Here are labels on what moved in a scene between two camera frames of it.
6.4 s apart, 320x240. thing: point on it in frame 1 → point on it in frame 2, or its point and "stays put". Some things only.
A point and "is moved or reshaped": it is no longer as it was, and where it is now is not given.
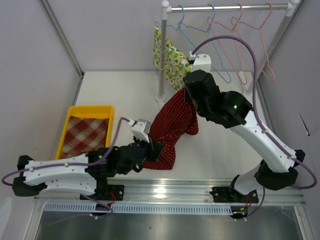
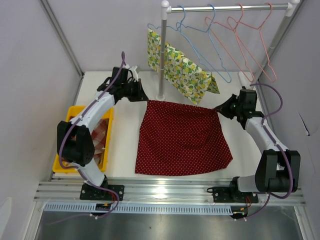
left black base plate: (115, 192) stays put
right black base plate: (226, 194) stays put
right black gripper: (186, 93) → (225, 106)
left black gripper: (154, 148) → (140, 95)
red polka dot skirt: (176, 118) is moved or reshaped
